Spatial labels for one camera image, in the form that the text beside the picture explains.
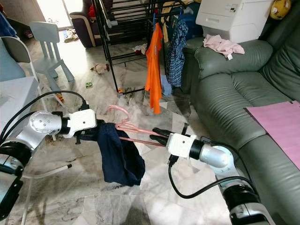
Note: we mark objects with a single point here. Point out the dark blue garment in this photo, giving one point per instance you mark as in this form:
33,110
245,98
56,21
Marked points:
122,159

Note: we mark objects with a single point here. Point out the light pink plastic hanger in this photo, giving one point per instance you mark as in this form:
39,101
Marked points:
119,108

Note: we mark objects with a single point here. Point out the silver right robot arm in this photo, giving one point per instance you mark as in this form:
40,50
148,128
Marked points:
220,157

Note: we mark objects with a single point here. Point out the small light blue cloth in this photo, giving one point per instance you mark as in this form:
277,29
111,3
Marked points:
166,86

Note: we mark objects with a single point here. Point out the green square toy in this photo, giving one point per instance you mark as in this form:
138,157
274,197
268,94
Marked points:
88,85

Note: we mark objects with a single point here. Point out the orange shirt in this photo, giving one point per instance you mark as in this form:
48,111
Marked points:
153,70

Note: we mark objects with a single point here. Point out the brown plush toy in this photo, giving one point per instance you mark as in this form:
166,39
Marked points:
99,69

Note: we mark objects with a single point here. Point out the green leather sofa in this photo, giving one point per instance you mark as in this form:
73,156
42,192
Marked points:
229,89

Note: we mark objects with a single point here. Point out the blue checked shirt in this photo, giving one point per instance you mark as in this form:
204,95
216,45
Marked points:
177,54

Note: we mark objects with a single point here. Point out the black metal drying rack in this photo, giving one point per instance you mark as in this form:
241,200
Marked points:
108,47

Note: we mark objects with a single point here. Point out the pink cloth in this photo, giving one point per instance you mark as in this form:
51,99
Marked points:
222,46

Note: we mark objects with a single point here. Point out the purple armchair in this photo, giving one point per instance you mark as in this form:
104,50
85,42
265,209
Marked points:
82,30

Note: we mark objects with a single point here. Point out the pink sheet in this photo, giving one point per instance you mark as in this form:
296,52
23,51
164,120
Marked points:
276,131

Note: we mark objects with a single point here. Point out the light blue child chair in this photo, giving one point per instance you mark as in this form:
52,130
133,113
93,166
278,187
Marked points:
47,33

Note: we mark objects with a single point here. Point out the blue fabric bag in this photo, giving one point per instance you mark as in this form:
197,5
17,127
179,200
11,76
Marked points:
190,18

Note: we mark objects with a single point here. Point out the white box appliance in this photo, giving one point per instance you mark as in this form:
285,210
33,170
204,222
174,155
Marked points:
234,21

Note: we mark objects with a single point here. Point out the blue folded umbrella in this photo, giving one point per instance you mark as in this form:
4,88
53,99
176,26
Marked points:
7,26

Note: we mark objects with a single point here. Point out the yellow plush toy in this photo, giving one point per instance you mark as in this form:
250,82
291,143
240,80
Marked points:
280,8

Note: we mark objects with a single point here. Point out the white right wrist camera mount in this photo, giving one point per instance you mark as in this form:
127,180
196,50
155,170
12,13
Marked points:
183,145

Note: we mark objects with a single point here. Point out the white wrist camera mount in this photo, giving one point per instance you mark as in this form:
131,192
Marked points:
82,122
183,145

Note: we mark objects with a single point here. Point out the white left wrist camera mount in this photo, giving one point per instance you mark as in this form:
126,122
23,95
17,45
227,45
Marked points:
82,122

